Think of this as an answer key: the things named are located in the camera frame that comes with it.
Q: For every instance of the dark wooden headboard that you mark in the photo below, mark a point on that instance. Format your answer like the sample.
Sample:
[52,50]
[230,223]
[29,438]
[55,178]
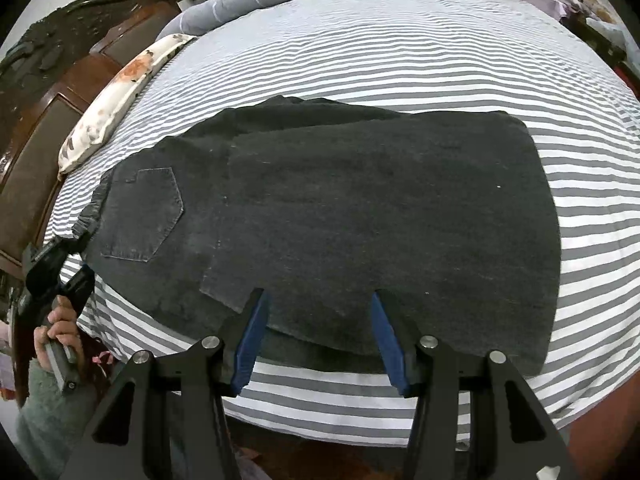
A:
[48,80]

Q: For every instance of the person's left hand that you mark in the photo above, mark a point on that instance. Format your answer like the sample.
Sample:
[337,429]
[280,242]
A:
[63,328]

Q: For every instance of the floral cream pillow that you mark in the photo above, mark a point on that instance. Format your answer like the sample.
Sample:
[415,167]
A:
[97,124]

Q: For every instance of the black denim pants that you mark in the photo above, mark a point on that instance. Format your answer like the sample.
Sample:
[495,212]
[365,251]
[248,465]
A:
[321,204]

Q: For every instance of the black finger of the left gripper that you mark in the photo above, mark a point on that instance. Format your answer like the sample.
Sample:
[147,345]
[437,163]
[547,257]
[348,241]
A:
[70,242]

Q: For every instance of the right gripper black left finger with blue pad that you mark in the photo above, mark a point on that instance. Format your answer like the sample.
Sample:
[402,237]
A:
[128,436]

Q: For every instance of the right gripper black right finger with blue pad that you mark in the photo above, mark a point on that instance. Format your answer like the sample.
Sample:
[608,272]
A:
[475,416]

